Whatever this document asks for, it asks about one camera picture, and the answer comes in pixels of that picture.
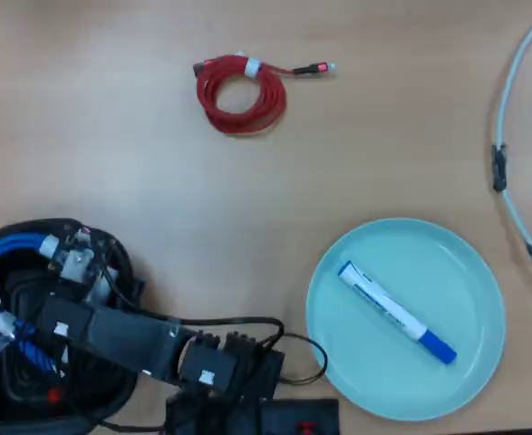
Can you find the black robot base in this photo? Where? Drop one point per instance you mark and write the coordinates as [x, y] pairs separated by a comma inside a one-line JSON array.
[[293, 414]]

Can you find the white marker red cap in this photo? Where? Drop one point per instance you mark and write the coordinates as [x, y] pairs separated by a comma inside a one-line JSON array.
[[55, 395]]

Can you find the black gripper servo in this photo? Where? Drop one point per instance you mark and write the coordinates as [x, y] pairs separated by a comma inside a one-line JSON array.
[[70, 319]]

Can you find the white marker blue cap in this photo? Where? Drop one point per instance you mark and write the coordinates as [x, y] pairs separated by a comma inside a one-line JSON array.
[[392, 312]]

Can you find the light green bowl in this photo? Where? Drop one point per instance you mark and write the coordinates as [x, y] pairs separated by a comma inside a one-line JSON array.
[[451, 272]]

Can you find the bare circuit board camera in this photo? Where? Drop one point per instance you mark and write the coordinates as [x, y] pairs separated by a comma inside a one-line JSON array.
[[77, 265]]

